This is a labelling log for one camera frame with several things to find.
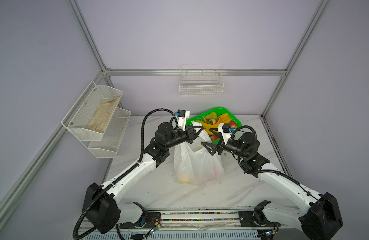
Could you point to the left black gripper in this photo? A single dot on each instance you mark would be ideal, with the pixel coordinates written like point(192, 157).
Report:
point(189, 135)

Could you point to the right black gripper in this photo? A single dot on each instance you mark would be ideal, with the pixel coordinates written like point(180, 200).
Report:
point(219, 146)

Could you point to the white plastic bag lemon print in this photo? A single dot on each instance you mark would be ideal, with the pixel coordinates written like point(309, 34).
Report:
point(194, 165)

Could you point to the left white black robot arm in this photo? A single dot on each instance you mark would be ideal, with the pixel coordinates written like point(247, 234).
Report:
point(102, 209)

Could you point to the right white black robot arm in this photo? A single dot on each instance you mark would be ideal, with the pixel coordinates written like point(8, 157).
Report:
point(316, 215)

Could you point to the fake yellow banana bunch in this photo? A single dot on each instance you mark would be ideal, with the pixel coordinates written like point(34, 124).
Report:
point(212, 120)

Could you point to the fake red apple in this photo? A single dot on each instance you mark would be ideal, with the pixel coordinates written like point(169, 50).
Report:
point(233, 125)

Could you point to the green plastic fruit basket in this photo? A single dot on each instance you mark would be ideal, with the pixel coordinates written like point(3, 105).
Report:
point(219, 110)

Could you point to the lower white mesh shelf bin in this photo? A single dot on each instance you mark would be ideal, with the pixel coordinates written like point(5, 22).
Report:
point(113, 135)

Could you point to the white mesh shelf bin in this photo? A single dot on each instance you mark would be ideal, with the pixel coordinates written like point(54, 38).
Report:
point(113, 135)
point(91, 114)

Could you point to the beige cloth in bin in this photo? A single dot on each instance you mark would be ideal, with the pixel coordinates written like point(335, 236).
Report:
point(102, 115)

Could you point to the upper white mesh shelf bin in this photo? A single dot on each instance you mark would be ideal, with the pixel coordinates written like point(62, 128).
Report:
point(91, 114)

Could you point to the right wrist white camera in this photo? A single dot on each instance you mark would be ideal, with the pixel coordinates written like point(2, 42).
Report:
point(225, 130)

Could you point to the wrist white camera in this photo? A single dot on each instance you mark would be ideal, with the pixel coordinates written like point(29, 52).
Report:
point(225, 130)
point(181, 117)

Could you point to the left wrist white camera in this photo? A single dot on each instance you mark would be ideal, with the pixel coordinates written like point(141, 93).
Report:
point(181, 117)

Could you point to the white wire wall basket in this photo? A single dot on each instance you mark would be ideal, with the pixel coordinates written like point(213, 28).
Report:
point(200, 81)

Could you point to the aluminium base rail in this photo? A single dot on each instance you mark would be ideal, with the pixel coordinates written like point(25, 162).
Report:
point(200, 225)

